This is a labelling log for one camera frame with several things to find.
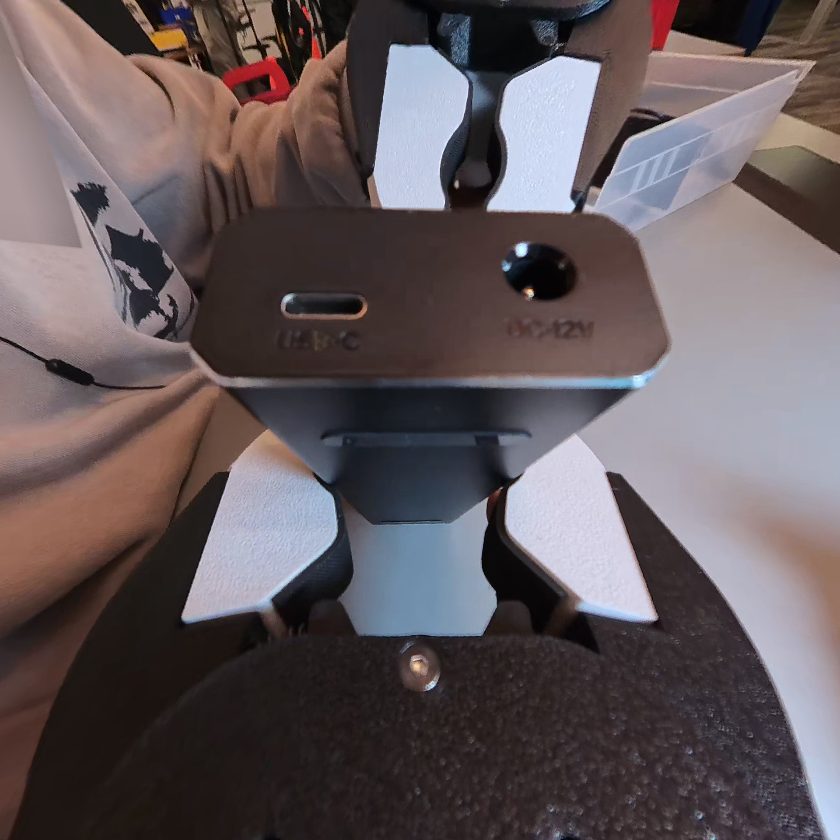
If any wide dark grey usb hub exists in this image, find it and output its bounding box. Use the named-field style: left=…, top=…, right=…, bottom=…
left=190, top=209, right=672, bottom=525

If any thin black cord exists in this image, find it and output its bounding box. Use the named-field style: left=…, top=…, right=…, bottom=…
left=0, top=335, right=166, bottom=390

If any person's torso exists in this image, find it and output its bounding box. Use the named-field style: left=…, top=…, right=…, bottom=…
left=0, top=0, right=231, bottom=840

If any clear plastic bin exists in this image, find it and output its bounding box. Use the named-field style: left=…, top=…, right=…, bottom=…
left=584, top=51, right=818, bottom=232

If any person's left forearm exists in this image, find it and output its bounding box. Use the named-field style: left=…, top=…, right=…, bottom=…
left=128, top=39, right=371, bottom=290

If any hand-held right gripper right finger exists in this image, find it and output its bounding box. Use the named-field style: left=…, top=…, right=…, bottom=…
left=482, top=433, right=660, bottom=649

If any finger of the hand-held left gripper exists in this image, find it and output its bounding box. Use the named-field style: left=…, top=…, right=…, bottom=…
left=366, top=43, right=473, bottom=212
left=486, top=55, right=604, bottom=214

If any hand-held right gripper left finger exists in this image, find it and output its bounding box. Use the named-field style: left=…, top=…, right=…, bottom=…
left=180, top=430, right=355, bottom=634

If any red bin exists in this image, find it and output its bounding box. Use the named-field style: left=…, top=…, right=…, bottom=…
left=222, top=56, right=294, bottom=106

